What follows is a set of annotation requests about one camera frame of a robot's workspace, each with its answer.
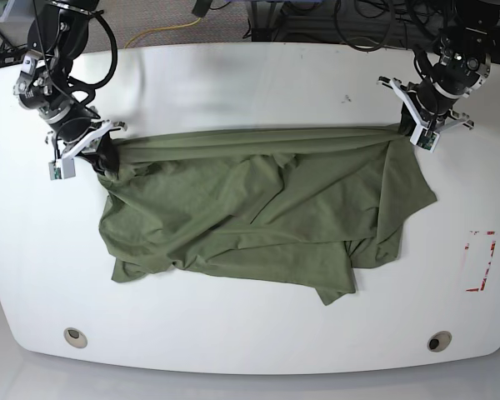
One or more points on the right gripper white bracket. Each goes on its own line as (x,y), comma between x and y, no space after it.
(94,145)

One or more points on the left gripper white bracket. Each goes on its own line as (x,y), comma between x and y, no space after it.
(425,113)

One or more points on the olive green T-shirt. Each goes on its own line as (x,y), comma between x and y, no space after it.
(303,206)

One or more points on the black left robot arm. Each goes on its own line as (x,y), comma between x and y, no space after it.
(464,48)

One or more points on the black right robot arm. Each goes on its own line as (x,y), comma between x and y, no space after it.
(58,36)

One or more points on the red tape rectangle marking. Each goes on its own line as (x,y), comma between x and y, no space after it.
(477,260)

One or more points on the left table grommet hole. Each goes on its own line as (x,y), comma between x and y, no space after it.
(75,338)

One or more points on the table grommet hole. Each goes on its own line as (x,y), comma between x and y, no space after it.
(75,338)
(439,341)

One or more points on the right table grommet hole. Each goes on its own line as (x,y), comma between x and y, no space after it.
(439,341)

